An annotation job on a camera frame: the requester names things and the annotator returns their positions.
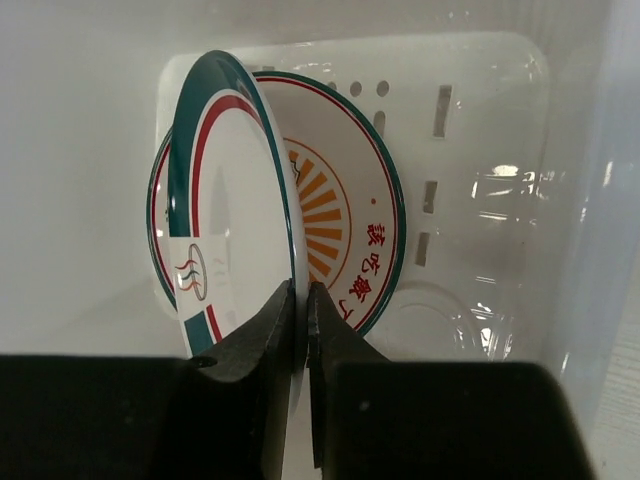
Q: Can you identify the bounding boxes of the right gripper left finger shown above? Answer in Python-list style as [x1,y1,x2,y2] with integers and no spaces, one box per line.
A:
[1,281,293,479]

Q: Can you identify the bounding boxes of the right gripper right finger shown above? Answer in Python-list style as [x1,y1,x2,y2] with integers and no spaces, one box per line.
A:
[307,283,594,479]

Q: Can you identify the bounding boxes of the white green-rimmed plate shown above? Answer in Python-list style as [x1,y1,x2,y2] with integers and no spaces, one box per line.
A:
[167,50,309,390]

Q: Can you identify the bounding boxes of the orange sunburst pattern plate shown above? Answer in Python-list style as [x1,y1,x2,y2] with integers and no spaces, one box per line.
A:
[145,71,406,336]

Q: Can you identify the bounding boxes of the white plastic bin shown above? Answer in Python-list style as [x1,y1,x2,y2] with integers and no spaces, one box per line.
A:
[1,1,639,479]

